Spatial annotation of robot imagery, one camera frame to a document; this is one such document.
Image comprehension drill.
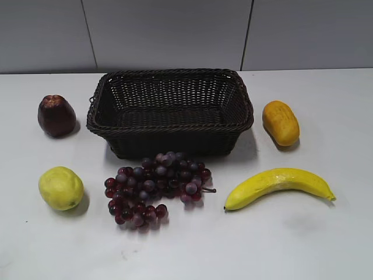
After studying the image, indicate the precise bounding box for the dark woven wicker basket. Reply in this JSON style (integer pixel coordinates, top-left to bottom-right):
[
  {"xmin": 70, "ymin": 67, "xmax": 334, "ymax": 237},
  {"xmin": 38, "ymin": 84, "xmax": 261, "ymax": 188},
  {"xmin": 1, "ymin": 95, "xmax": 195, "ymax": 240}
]
[{"xmin": 86, "ymin": 68, "xmax": 254, "ymax": 159}]

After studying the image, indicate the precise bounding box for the yellow green lemon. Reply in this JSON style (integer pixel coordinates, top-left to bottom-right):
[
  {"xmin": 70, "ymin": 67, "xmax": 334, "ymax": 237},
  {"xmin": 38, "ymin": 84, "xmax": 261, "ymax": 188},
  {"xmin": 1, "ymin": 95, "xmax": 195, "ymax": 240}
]
[{"xmin": 38, "ymin": 166, "xmax": 84, "ymax": 211}]

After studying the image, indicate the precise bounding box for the yellow banana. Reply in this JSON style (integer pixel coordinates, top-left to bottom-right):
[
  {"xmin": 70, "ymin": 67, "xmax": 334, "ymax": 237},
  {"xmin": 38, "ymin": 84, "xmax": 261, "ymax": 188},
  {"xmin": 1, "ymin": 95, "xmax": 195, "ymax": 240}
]
[{"xmin": 224, "ymin": 168, "xmax": 336, "ymax": 211}]

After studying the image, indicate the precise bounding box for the orange yellow mango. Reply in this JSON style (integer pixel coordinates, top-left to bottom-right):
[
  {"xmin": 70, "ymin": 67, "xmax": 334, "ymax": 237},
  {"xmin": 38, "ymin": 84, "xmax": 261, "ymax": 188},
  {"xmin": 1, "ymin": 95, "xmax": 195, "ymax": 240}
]
[{"xmin": 262, "ymin": 100, "xmax": 300, "ymax": 147}]

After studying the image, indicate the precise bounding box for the purple grape bunch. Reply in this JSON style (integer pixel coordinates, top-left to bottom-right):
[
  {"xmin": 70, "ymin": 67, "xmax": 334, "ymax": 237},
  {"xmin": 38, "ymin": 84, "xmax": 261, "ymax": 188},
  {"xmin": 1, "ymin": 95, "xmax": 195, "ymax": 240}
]
[{"xmin": 104, "ymin": 152, "xmax": 216, "ymax": 228}]

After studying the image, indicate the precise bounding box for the dark red wax apple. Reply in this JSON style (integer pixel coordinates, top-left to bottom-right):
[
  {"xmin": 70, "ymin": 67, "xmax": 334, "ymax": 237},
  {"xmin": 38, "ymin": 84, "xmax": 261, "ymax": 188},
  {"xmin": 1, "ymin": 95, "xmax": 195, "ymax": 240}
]
[{"xmin": 37, "ymin": 94, "xmax": 76, "ymax": 138}]

